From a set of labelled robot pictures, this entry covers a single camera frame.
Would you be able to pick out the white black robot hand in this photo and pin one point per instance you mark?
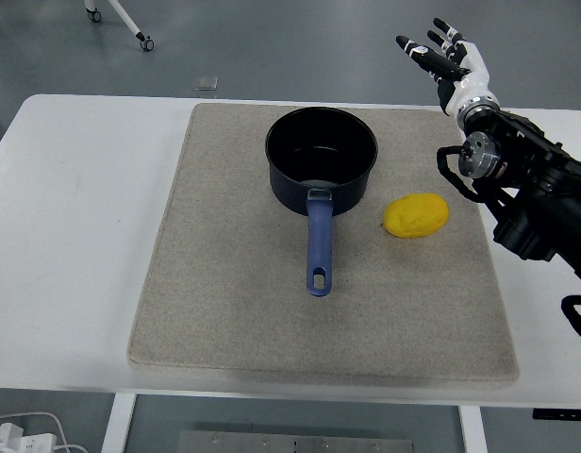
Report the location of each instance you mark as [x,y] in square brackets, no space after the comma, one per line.
[472,71]

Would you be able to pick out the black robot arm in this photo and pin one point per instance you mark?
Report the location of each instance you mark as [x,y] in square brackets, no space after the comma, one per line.
[545,189]

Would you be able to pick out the small clear floor plate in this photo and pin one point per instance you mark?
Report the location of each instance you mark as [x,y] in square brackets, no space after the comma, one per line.
[206,82]

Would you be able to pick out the beige fabric mat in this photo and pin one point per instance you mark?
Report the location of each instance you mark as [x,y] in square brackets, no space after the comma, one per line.
[224,307]

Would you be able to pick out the white stand leg with caster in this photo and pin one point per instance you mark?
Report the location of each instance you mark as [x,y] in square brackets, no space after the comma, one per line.
[130,21]
[93,13]

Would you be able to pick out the black table control panel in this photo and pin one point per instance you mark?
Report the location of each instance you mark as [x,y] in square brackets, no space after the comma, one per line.
[554,414]

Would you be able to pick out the white table leg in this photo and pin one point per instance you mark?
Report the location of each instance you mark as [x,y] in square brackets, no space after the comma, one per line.
[472,429]
[116,424]

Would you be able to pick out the grey metal plate with screws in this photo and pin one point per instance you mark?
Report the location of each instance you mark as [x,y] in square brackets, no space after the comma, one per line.
[271,443]

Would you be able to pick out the white power strip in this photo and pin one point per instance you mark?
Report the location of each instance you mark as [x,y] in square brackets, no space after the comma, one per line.
[31,443]

